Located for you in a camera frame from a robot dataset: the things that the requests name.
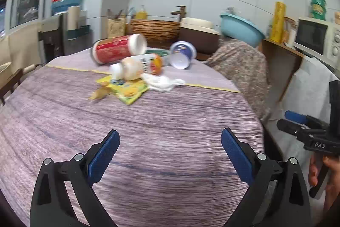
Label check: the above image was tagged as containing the right hand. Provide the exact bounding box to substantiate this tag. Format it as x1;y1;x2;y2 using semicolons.
308;153;340;214

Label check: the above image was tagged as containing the white cloth cover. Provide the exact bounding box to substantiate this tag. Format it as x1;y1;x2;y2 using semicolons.
265;56;340;222

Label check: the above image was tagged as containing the wooden side cabinet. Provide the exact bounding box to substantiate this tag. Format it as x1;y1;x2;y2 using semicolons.
259;39;304;107

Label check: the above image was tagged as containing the floral cloth cover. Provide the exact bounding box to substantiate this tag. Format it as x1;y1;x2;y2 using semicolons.
205;38;271;121

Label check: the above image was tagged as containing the white microwave oven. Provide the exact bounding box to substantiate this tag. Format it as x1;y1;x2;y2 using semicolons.
293;17;339;70

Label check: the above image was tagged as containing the yellow foil roll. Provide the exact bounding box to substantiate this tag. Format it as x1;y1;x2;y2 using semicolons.
269;2;286;43

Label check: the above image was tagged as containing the light blue plastic basin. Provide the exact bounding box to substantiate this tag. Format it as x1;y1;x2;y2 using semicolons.
220;13;265;48

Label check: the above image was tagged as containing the green noodle cups stack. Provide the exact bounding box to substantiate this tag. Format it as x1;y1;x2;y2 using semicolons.
309;0;326;21

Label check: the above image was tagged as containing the brown white sink basin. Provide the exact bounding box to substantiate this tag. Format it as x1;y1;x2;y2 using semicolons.
179;17;221;55

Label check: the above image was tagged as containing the purple striped tablecloth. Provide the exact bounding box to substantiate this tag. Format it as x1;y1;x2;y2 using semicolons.
1;51;263;226

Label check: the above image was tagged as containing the blue white paper cup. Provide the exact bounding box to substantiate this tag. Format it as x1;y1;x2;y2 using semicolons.
169;41;197;70

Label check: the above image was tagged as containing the white crumpled napkin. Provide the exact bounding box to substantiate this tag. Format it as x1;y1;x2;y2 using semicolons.
141;73;186;92

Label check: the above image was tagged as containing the yellow snack wrapper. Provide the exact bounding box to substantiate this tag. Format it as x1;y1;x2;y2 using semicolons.
89;76;148;106

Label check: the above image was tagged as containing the green flat packet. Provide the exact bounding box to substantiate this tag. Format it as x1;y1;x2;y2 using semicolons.
146;49;170;66

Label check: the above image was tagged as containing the brass faucet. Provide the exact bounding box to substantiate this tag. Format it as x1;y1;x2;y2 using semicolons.
171;5;187;22

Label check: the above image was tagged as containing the wicker basket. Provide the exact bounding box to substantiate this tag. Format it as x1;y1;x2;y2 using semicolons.
129;20;180;43

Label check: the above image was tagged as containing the orange drink bottle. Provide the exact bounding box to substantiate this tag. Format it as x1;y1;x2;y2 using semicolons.
109;54;163;81

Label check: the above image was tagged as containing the red chip can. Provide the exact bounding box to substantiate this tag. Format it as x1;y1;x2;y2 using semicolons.
91;34;147;64

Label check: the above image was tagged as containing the yellow dish soap bottle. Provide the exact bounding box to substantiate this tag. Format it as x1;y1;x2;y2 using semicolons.
135;5;147;20

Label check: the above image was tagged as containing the woven utensil holder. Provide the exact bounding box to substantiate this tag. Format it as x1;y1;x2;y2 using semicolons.
107;18;126;39

